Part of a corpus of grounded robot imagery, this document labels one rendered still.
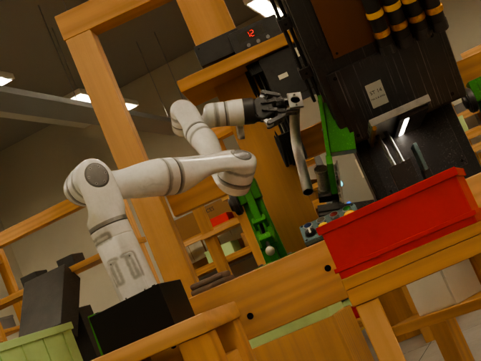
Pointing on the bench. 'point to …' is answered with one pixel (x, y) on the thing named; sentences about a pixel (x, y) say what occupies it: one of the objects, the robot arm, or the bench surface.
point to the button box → (318, 226)
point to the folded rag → (211, 282)
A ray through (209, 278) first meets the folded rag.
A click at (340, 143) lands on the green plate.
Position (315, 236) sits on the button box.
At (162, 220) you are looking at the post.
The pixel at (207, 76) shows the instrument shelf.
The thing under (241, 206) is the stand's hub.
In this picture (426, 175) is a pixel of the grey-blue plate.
